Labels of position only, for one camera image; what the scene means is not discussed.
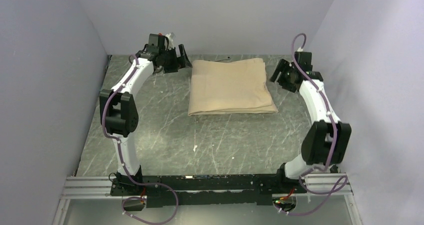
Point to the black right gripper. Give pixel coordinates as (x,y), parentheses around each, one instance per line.
(283,66)

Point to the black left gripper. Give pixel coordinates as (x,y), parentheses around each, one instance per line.
(174,67)

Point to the beige wrapping cloth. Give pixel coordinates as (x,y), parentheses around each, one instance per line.
(238,87)

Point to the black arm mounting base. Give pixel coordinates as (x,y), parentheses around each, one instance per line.
(168,190)

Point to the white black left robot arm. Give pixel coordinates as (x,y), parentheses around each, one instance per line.
(119,117)

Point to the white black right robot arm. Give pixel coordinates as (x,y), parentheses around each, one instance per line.
(326,142)

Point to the silver ratchet wrench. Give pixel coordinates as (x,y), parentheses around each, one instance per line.
(222,59)

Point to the aluminium rail frame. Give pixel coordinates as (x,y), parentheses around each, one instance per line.
(98,187)

